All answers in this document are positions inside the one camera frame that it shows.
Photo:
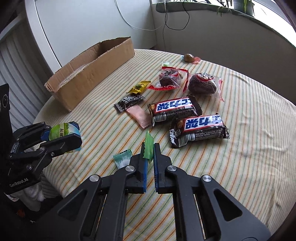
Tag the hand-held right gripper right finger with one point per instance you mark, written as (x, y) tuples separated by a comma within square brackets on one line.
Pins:
[(157, 172)]

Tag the grey window ledge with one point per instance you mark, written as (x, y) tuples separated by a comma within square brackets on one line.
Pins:
[(208, 12)]

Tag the striped tablecloth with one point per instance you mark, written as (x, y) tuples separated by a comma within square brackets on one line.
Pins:
[(242, 162)]

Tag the clear wrapped green candy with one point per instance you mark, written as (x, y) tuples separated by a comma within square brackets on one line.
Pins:
[(166, 64)]

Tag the cardboard box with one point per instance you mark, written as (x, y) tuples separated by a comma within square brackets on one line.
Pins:
[(92, 71)]

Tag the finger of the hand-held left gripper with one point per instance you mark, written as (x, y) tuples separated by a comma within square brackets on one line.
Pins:
[(32, 134), (64, 143)]

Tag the potted plant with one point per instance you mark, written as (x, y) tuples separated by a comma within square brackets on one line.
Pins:
[(247, 7)]

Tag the green and white snack packet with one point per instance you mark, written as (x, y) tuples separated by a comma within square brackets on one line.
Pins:
[(62, 131)]

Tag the black patterned snack packet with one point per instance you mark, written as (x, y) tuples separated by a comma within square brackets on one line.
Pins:
[(128, 102)]

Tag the white ribbed panel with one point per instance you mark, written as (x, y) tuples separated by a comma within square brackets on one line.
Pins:
[(20, 69)]

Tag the white cabinet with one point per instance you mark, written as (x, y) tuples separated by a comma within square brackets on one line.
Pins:
[(92, 20)]

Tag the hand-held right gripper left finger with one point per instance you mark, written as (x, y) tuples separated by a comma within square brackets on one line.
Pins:
[(144, 172)]

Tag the pink snack packet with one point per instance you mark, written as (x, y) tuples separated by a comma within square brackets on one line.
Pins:
[(138, 114)]

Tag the brown cake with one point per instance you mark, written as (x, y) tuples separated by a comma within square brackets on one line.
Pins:
[(167, 78), (202, 87)]

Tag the brown chocolate bar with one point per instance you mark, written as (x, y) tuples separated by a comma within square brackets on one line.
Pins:
[(198, 129), (173, 107)]

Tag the brown egg in pink wrapper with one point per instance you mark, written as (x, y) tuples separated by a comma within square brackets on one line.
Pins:
[(189, 58)]

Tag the teal and white candy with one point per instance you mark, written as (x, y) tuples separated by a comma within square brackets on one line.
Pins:
[(121, 160)]

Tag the yellow candy packet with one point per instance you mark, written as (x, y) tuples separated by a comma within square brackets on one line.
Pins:
[(138, 87)]

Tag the white lace cloth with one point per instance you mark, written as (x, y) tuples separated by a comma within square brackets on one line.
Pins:
[(49, 188)]

